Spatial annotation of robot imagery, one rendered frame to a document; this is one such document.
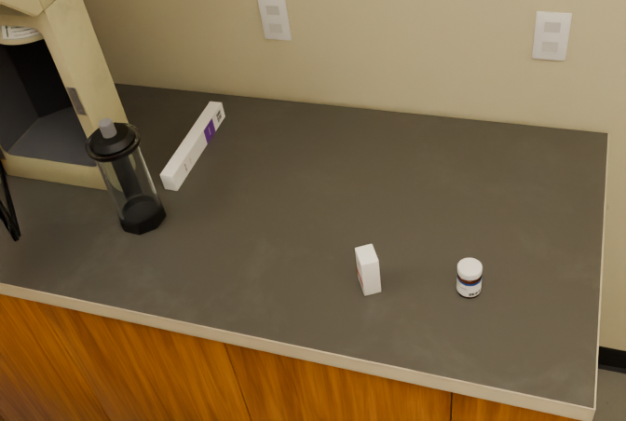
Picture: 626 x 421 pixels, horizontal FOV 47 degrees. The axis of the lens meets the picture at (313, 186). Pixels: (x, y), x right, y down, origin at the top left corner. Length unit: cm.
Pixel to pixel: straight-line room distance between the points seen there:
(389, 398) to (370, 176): 48
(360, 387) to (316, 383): 9
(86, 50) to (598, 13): 104
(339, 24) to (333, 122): 23
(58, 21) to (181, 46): 52
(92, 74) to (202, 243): 42
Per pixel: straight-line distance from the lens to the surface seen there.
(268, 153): 169
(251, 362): 148
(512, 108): 174
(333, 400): 150
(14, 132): 184
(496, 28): 163
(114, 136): 146
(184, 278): 146
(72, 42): 151
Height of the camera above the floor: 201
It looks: 43 degrees down
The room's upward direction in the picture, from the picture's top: 9 degrees counter-clockwise
